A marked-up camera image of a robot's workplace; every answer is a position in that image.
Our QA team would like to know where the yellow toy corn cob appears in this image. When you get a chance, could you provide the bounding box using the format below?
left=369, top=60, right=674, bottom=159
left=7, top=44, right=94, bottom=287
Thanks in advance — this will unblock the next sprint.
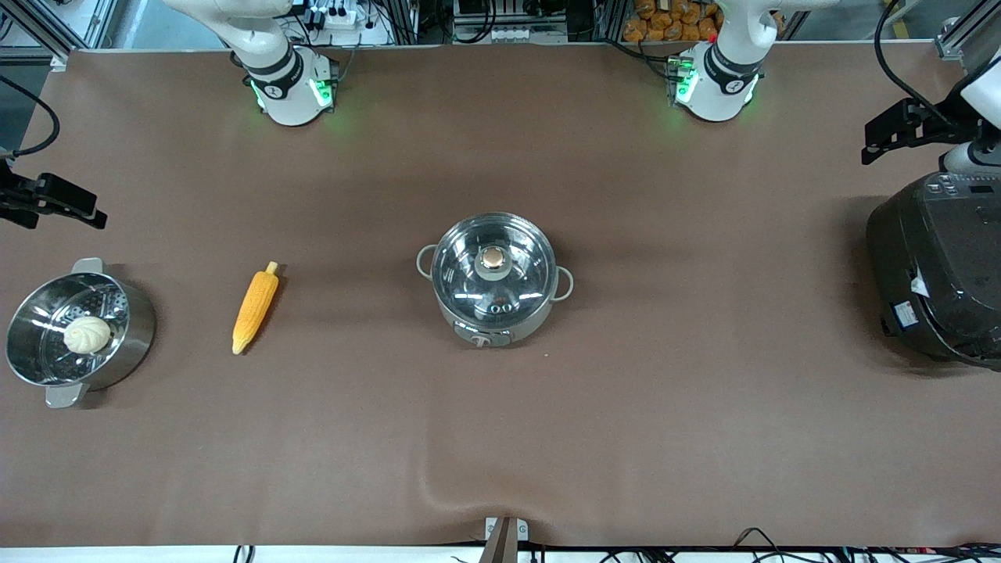
left=231, top=261, right=280, bottom=356

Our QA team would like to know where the glass pot lid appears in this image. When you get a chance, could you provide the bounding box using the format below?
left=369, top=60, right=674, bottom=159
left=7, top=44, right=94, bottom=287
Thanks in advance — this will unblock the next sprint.
left=432, top=213, right=557, bottom=326

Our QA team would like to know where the stainless steel steamer pot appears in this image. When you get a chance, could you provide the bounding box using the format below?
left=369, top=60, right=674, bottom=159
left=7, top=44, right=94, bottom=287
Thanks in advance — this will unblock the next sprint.
left=5, top=257, right=158, bottom=410

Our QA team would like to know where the grey electric cooking pot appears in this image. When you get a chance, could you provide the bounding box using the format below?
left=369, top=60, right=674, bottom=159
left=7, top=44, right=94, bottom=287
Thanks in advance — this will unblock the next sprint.
left=415, top=213, right=575, bottom=350

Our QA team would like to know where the perforated steel steamer tray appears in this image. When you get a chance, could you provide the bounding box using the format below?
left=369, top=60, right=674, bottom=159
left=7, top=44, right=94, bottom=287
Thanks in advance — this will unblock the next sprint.
left=47, top=285, right=131, bottom=346

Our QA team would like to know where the white steamed bun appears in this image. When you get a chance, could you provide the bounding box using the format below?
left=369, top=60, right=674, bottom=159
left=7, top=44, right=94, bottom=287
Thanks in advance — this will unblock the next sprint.
left=63, top=315, right=113, bottom=355

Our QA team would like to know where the black rice cooker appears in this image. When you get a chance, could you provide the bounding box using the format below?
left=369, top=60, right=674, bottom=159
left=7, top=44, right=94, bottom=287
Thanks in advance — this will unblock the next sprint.
left=865, top=170, right=1001, bottom=371

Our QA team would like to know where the orange snack bag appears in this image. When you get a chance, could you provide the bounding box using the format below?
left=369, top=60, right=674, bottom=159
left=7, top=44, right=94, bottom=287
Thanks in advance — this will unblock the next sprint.
left=623, top=0, right=722, bottom=43

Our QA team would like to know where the white power strip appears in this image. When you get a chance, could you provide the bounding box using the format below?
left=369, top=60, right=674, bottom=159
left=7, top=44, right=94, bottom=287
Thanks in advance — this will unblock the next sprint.
left=322, top=3, right=378, bottom=30

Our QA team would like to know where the brown table mat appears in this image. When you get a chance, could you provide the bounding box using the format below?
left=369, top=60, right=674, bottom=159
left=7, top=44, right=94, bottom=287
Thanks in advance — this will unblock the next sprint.
left=0, top=42, right=1001, bottom=549

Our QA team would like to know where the metal table clamp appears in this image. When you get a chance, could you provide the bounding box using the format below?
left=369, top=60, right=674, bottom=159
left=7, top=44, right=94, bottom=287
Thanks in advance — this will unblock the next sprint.
left=483, top=515, right=530, bottom=563

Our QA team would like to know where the aluminium frame profile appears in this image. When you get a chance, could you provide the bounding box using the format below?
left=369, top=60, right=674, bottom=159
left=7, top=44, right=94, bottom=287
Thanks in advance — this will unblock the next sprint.
left=0, top=0, right=120, bottom=65
left=934, top=14, right=1001, bottom=61

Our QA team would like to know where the black cable bundle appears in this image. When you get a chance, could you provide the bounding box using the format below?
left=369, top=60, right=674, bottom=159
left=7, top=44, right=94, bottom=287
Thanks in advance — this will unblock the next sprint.
left=727, top=526, right=1001, bottom=563

